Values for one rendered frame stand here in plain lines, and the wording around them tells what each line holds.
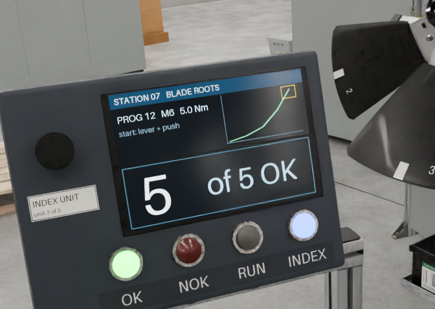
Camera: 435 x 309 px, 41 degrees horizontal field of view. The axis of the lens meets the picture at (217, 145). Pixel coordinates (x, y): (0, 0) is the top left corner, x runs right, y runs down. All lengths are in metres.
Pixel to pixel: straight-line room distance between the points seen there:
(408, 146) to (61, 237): 0.77
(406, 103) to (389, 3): 2.52
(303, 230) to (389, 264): 2.18
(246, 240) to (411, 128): 0.68
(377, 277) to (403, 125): 1.51
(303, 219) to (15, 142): 0.23
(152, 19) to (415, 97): 8.25
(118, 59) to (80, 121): 6.32
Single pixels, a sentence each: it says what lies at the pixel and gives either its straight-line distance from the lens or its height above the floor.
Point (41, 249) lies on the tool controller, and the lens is 0.46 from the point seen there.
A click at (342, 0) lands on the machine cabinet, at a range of 3.85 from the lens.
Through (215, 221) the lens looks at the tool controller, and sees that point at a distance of 0.48.
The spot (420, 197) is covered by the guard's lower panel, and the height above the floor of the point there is 0.23.
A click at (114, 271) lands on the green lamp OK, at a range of 0.47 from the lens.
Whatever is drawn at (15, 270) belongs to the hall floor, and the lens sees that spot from 2.91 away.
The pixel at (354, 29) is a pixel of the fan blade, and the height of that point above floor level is 1.14.
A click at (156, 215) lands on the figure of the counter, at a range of 0.46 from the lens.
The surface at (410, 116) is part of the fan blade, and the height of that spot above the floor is 1.03.
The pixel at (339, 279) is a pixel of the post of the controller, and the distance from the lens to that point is 0.62.
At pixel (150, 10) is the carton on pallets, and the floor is 0.49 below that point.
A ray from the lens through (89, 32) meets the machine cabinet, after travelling 6.58.
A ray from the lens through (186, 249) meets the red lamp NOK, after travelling 0.47.
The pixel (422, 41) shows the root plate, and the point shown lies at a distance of 1.29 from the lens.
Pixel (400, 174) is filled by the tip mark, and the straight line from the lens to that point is 1.09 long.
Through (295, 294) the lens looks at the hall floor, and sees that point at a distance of 2.45.
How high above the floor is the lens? 1.34
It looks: 19 degrees down
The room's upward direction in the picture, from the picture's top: 4 degrees counter-clockwise
